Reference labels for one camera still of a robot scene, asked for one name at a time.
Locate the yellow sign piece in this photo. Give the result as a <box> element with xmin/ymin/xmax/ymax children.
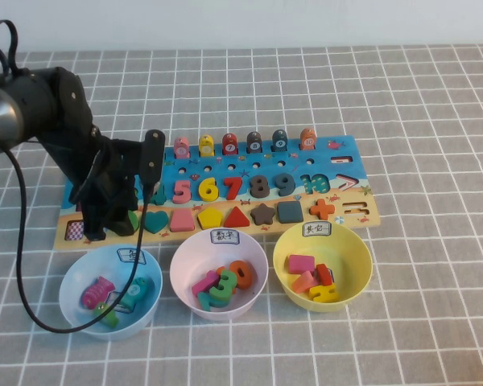
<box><xmin>308</xmin><ymin>282</ymin><xmax>341</xmax><ymax>302</ymax></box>

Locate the magenta number one piece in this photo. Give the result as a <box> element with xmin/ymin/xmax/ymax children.
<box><xmin>191</xmin><ymin>269</ymin><xmax>220</xmax><ymax>298</ymax></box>

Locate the green number three piece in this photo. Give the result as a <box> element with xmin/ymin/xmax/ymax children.
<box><xmin>208</xmin><ymin>269</ymin><xmax>237</xmax><ymax>303</ymax></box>

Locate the teal number four piece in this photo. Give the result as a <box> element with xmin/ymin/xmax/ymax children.
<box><xmin>144</xmin><ymin>183</ymin><xmax>167</xmax><ymax>206</ymax></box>

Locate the orange plus piece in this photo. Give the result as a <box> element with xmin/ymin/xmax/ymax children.
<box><xmin>308</xmin><ymin>199</ymin><xmax>336</xmax><ymax>221</ymax></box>

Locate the dark blue square piece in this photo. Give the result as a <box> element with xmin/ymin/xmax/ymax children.
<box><xmin>276</xmin><ymin>200</ymin><xmax>304</xmax><ymax>224</ymax></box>

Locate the pink plastic bowl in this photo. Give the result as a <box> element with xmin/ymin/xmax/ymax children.
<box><xmin>169</xmin><ymin>228</ymin><xmax>270</xmax><ymax>322</ymax></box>

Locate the brown star piece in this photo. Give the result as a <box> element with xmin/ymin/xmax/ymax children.
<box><xmin>250</xmin><ymin>203</ymin><xmax>277</xmax><ymax>226</ymax></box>

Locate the yellow fish number six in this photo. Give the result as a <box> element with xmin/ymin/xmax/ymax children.
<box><xmin>198</xmin><ymin>134</ymin><xmax>216</xmax><ymax>158</ymax></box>

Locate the white paper label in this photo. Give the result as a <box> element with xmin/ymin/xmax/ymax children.
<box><xmin>301</xmin><ymin>223</ymin><xmax>332</xmax><ymax>238</ymax></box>
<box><xmin>211</xmin><ymin>228</ymin><xmax>241</xmax><ymax>245</ymax></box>
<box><xmin>116</xmin><ymin>248</ymin><xmax>148</xmax><ymax>266</ymax></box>

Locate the dark blue number nine piece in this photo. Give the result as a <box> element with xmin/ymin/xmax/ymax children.
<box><xmin>274</xmin><ymin>172</ymin><xmax>295</xmax><ymax>198</ymax></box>

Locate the pink number five piece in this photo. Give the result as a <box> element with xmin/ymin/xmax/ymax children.
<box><xmin>171</xmin><ymin>179</ymin><xmax>192</xmax><ymax>205</ymax></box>

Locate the dark blue fish number nine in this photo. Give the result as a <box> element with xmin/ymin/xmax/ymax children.
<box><xmin>271</xmin><ymin>129</ymin><xmax>289</xmax><ymax>153</ymax></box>

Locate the yellow number six piece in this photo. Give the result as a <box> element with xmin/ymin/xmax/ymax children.
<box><xmin>198</xmin><ymin>176</ymin><xmax>220</xmax><ymax>202</ymax></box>

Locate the brown number eight piece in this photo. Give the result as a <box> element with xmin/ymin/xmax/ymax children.
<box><xmin>249</xmin><ymin>174</ymin><xmax>271</xmax><ymax>199</ymax></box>

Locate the orange fish number ten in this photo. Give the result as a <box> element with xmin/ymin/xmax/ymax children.
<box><xmin>299</xmin><ymin>127</ymin><xmax>317</xmax><ymax>150</ymax></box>

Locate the brown fish number eight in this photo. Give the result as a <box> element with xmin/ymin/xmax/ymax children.
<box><xmin>246</xmin><ymin>131</ymin><xmax>264</xmax><ymax>154</ymax></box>

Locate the teal number two piece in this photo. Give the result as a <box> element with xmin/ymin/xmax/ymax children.
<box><xmin>196</xmin><ymin>291</ymin><xmax>229</xmax><ymax>311</ymax></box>

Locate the black camera cable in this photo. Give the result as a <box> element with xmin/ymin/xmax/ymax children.
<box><xmin>3</xmin><ymin>146</ymin><xmax>160</xmax><ymax>335</ymax></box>

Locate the grey checked tablecloth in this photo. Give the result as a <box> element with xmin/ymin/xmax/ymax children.
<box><xmin>0</xmin><ymin>43</ymin><xmax>483</xmax><ymax>386</ymax></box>

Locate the pink trapezoid piece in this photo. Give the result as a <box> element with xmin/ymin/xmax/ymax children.
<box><xmin>169</xmin><ymin>208</ymin><xmax>196</xmax><ymax>233</ymax></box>

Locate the orange wedge piece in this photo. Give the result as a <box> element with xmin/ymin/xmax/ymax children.
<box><xmin>291</xmin><ymin>269</ymin><xmax>319</xmax><ymax>294</ymax></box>

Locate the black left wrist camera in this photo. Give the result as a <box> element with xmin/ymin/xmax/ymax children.
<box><xmin>139</xmin><ymin>129</ymin><xmax>166</xmax><ymax>198</ymax></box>

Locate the yellow pentagon piece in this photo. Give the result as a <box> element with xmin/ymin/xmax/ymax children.
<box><xmin>196</xmin><ymin>207</ymin><xmax>223</xmax><ymax>230</ymax></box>

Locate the yellow plastic bowl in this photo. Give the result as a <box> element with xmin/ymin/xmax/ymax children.
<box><xmin>272</xmin><ymin>222</ymin><xmax>374</xmax><ymax>314</ymax></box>

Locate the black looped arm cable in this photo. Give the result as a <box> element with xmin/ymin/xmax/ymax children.
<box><xmin>0</xmin><ymin>19</ymin><xmax>20</xmax><ymax>77</ymax></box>

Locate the red fish number seven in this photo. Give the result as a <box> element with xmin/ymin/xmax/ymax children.
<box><xmin>221</xmin><ymin>133</ymin><xmax>240</xmax><ymax>156</ymax></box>

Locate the pink rectangle piece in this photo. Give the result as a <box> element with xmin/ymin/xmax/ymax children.
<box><xmin>287</xmin><ymin>254</ymin><xmax>316</xmax><ymax>276</ymax></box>

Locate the teal fish number two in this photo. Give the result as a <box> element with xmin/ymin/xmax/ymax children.
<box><xmin>118</xmin><ymin>276</ymin><xmax>152</xmax><ymax>309</ymax></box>

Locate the red block piece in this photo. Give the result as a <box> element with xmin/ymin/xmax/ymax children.
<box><xmin>316</xmin><ymin>263</ymin><xmax>334</xmax><ymax>287</ymax></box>

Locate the orange number ten piece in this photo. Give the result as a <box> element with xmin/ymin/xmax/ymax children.
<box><xmin>215</xmin><ymin>260</ymin><xmax>258</xmax><ymax>290</ymax></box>

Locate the light blue plastic bowl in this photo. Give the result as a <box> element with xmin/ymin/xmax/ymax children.
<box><xmin>59</xmin><ymin>244</ymin><xmax>163</xmax><ymax>342</ymax></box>

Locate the teal heart piece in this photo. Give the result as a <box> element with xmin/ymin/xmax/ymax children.
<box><xmin>142</xmin><ymin>209</ymin><xmax>170</xmax><ymax>235</ymax></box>

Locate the colourful wooden puzzle board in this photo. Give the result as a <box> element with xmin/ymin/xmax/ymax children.
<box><xmin>52</xmin><ymin>134</ymin><xmax>382</xmax><ymax>253</ymax></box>

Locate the green fish piece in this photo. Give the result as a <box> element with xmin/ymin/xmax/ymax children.
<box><xmin>92</xmin><ymin>302</ymin><xmax>119</xmax><ymax>329</ymax></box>

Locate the red number seven piece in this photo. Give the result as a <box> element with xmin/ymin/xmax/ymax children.
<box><xmin>224</xmin><ymin>175</ymin><xmax>245</xmax><ymax>201</ymax></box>

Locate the pink fish number five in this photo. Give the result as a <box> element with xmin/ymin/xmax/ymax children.
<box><xmin>172</xmin><ymin>136</ymin><xmax>191</xmax><ymax>158</ymax></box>

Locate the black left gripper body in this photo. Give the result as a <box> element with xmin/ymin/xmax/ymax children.
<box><xmin>68</xmin><ymin>134</ymin><xmax>142</xmax><ymax>220</ymax></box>

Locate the magenta striped fish piece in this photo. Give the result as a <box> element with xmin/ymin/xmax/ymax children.
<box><xmin>81</xmin><ymin>276</ymin><xmax>116</xmax><ymax>310</ymax></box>

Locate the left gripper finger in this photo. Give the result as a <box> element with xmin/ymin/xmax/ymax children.
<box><xmin>105</xmin><ymin>211</ymin><xmax>138</xmax><ymax>237</ymax></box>
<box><xmin>83</xmin><ymin>216</ymin><xmax>106</xmax><ymax>241</ymax></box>

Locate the red triangle piece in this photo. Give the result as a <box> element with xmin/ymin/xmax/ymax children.
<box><xmin>224</xmin><ymin>205</ymin><xmax>251</xmax><ymax>228</ymax></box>

